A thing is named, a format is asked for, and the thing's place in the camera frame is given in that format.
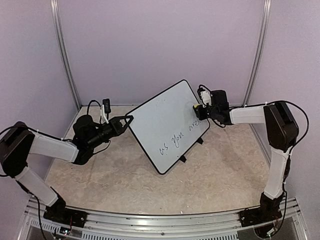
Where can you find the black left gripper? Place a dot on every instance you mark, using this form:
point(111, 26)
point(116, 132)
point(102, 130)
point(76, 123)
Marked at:
point(117, 127)

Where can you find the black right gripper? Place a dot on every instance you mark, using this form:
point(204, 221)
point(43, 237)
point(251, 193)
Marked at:
point(200, 115)

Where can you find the black framed whiteboard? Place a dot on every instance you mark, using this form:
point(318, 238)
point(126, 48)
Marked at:
point(166, 126)

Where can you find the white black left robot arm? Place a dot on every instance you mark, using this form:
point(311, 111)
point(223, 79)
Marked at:
point(19, 141)

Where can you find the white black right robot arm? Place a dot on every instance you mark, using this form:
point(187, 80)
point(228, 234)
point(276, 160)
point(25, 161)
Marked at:
point(274, 127)

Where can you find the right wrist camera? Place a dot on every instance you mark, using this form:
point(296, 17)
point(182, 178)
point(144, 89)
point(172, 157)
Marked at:
point(204, 96)

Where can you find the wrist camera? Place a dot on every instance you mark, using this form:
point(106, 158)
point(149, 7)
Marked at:
point(204, 96)
point(105, 110)

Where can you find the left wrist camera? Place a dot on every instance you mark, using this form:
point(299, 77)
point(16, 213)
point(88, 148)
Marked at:
point(105, 110)

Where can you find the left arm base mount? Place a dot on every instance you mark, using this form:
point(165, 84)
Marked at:
point(66, 216)

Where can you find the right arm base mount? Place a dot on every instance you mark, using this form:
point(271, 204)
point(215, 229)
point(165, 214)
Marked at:
point(254, 216)

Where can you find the front aluminium rail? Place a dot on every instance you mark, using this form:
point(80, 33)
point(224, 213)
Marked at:
point(103, 225)

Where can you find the left aluminium frame post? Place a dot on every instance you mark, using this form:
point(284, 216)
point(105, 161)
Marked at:
point(54, 6)

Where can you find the aluminium frame post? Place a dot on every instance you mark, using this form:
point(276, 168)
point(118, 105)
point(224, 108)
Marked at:
point(54, 6)
point(258, 52)

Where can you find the right aluminium frame post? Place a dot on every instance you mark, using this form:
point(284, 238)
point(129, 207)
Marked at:
point(258, 52)

